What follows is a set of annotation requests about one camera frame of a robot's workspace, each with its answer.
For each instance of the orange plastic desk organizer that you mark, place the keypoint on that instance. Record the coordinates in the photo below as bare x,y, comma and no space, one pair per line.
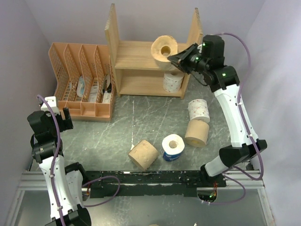
85,83

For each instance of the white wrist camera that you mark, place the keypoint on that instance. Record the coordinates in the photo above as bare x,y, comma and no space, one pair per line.
200,48
52,102

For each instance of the white toilet roll blue wrapper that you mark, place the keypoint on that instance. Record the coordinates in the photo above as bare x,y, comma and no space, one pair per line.
173,146

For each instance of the blue correction tape pack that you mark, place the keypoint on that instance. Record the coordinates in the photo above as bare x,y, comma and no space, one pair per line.
80,87

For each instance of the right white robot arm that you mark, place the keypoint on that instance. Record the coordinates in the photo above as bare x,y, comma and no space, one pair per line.
224,83

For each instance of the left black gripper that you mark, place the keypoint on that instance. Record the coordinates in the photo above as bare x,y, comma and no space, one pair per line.
65,124

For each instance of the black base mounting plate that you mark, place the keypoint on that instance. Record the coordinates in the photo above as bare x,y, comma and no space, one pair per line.
139,183

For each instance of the white stapler box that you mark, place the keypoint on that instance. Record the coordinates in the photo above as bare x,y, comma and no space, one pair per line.
106,98

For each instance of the white dotted toilet roll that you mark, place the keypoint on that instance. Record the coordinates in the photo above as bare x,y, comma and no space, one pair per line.
198,110

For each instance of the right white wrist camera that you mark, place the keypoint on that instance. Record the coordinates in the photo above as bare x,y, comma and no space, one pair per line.
200,48

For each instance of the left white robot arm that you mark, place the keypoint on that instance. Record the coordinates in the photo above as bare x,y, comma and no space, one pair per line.
64,183

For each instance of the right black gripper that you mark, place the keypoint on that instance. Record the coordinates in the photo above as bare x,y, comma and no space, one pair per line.
180,57

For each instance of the ruler set package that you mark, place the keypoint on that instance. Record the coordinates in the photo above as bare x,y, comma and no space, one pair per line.
93,92

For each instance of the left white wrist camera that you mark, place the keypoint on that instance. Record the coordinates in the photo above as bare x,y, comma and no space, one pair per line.
52,102

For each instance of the beige toilet roll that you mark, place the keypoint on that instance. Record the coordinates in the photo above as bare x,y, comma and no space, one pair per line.
197,133
163,47
143,155

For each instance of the wooden two-tier shelf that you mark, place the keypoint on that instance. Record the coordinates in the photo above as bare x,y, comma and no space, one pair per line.
135,70

